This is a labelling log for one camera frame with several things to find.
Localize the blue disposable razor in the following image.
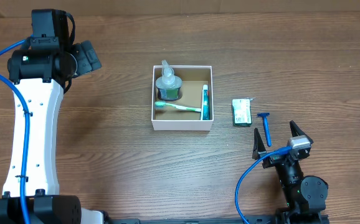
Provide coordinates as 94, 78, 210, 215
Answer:
257, 113, 272, 147

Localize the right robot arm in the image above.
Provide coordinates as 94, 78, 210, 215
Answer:
252, 121, 329, 223

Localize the green soap packet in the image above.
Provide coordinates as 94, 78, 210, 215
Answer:
232, 98, 254, 126

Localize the white cardboard box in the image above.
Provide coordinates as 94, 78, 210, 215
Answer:
151, 65, 214, 131

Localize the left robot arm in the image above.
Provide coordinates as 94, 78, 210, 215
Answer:
0, 9, 110, 224

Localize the left blue cable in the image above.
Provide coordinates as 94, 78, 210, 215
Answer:
0, 37, 33, 224

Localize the teal toothpaste tube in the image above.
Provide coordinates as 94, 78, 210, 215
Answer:
201, 85, 210, 120

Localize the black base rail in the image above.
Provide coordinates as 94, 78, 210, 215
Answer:
105, 214, 329, 224

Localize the clear soap pump bottle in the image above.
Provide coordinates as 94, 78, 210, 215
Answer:
155, 60, 182, 101

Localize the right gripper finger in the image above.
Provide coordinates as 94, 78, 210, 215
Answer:
252, 128, 267, 160
290, 120, 313, 144

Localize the green toothbrush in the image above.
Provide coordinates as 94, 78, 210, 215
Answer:
154, 101, 202, 113

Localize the blue cable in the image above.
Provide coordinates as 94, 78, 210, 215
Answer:
234, 146, 292, 224
0, 37, 33, 224

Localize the right blue cable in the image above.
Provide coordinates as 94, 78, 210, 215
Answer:
234, 146, 292, 224

